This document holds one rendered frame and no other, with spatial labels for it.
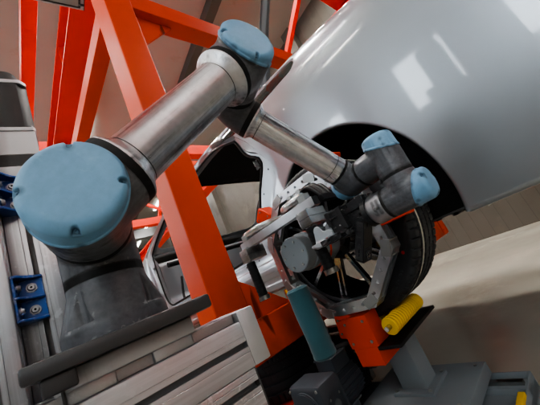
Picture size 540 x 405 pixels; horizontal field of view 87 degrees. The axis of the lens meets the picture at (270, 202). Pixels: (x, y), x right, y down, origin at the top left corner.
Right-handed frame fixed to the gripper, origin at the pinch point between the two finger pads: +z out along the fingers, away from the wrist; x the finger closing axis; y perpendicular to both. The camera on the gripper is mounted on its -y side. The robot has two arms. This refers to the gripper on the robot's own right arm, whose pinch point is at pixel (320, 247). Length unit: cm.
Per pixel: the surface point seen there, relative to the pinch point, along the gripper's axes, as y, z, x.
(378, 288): -19.5, 2.0, -20.5
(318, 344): -29.4, 26.7, -8.6
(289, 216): 13.3, 7.4, -1.5
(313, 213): 9.9, -2.3, -1.2
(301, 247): 2.9, 12.4, -6.0
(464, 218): -38, 101, -539
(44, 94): 567, 553, -44
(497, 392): -67, -4, -48
